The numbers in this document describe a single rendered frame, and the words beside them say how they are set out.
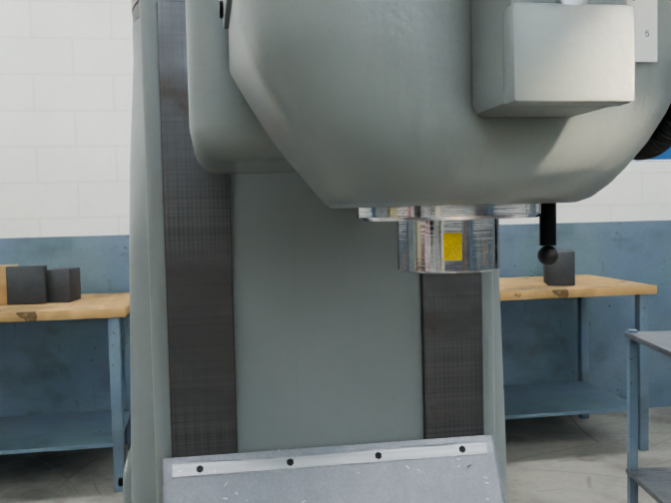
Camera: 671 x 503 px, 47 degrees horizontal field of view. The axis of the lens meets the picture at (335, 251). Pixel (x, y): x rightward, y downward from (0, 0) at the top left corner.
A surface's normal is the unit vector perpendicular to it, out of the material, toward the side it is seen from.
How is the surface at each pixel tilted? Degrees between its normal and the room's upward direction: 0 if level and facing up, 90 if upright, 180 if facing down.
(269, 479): 63
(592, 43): 90
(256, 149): 135
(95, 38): 90
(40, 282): 90
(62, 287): 90
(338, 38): 99
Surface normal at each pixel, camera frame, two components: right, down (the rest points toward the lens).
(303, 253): 0.16, 0.05
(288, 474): 0.14, -0.40
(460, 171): -0.07, 0.74
